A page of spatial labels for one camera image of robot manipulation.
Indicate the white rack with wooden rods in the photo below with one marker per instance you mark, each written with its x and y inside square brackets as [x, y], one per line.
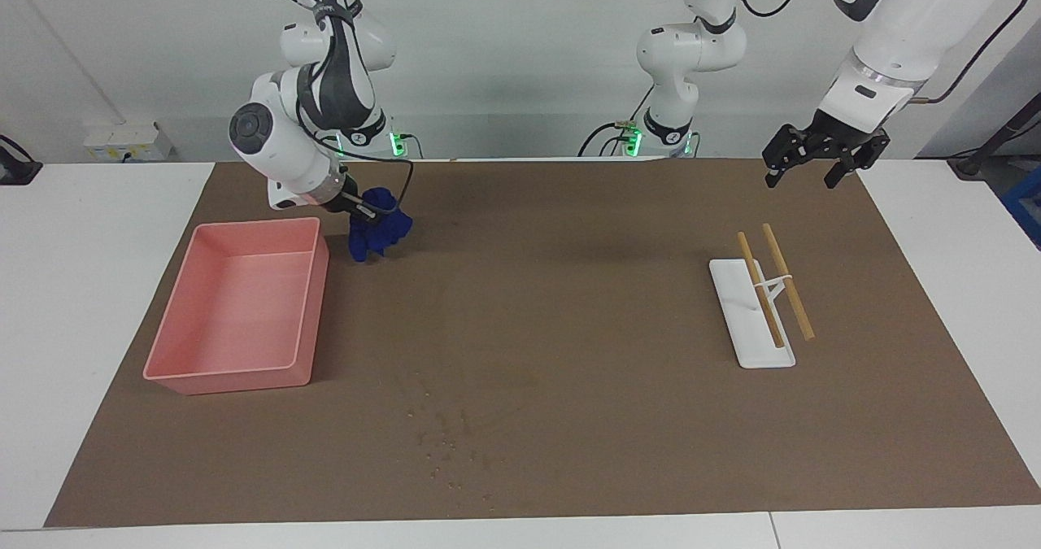
[760, 350]

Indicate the black clamp base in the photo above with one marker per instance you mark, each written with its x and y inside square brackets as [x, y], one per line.
[16, 171]

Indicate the pink plastic bin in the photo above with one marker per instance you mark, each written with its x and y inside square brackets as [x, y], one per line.
[244, 305]

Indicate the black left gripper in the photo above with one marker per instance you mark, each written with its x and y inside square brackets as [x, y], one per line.
[842, 136]

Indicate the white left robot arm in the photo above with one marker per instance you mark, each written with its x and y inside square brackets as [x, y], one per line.
[911, 28]

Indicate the white wall socket box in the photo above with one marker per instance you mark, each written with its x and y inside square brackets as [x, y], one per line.
[122, 138]

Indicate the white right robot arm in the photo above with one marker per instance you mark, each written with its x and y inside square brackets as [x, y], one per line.
[276, 142]

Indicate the blue towel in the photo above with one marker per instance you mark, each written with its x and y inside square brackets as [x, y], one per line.
[382, 232]

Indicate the blue crate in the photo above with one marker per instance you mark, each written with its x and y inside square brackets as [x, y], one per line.
[1026, 203]

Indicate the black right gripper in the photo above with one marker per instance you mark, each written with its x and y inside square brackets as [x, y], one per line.
[343, 193]

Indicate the brown table mat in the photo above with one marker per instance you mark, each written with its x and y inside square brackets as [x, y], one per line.
[529, 305]

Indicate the black stand with pole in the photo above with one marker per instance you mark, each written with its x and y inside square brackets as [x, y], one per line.
[972, 163]

